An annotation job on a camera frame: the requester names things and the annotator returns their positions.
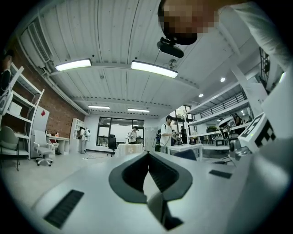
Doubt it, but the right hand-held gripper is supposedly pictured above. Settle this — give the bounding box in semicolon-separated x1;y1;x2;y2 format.
228;72;293;159

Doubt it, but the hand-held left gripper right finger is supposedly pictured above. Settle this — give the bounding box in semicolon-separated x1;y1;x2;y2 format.
148;151;237;234

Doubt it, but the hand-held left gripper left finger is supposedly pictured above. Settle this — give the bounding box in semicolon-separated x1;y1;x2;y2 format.
31;151;161;234

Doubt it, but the black swivel chair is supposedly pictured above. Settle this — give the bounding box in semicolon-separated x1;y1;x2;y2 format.
107;134;118;157

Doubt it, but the white office chair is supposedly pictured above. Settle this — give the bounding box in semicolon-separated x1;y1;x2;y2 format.
33;129;56;167

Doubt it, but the long white shelving unit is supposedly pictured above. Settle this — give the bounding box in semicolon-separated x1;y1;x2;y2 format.
183;86;255;147

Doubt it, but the white work table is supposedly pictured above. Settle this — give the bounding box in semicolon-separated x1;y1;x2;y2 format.
167;144;204;162

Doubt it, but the cream cloth covered table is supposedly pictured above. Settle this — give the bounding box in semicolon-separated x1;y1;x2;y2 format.
114;143;145;159

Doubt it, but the white cubby bookcase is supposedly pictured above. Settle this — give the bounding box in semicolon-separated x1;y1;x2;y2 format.
69;118;86;140

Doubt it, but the black framed window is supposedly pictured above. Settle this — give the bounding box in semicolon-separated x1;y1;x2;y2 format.
96;116;146;147

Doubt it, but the long ceiling light panel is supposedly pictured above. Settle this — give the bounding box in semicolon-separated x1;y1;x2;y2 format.
54;58;92;72
87;104;111;110
130;59;179;79
127;107;151;113

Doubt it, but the grey padded armchair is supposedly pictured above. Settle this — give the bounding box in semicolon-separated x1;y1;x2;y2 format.
0;125;21;172

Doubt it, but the person's cream shirt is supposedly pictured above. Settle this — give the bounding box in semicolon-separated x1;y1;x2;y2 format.
217;1;292;74

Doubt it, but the white open shelving rack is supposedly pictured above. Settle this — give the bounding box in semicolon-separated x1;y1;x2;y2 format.
0;62;45;161

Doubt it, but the white ceiling air conditioner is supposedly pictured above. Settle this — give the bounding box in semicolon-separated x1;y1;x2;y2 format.
19;21;55;69

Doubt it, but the white wall desk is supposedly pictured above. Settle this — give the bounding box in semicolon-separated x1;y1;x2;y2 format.
45;133;71;156

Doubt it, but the black head-mounted camera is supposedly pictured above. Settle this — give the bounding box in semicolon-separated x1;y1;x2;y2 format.
156;37;184;59

